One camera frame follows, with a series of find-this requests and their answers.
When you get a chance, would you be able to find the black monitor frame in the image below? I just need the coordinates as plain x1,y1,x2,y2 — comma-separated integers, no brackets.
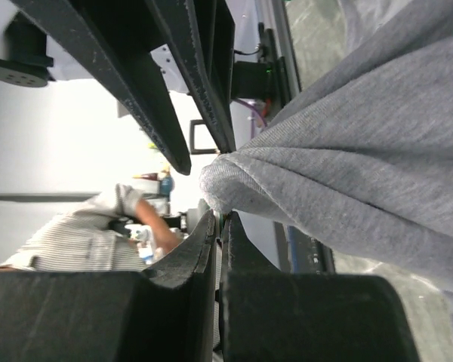
190,119,217,155

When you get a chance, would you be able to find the grey garment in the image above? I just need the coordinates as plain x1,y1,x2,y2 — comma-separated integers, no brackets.
200,1,453,323

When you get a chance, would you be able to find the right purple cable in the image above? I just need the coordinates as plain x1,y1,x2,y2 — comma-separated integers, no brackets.
236,98,273,131

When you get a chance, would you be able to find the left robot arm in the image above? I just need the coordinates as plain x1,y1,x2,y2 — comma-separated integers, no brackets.
0,1,236,175

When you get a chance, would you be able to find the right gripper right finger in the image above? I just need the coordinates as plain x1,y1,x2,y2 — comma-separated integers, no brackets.
220,213,419,361

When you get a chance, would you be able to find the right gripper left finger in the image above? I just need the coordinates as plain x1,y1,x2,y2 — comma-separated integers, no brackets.
0,211,216,361

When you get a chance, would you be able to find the person in striped shirt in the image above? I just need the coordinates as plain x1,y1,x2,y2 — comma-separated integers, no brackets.
0,183,180,272

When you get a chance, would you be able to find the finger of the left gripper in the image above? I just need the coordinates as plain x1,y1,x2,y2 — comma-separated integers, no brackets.
146,1,236,153
14,1,191,175

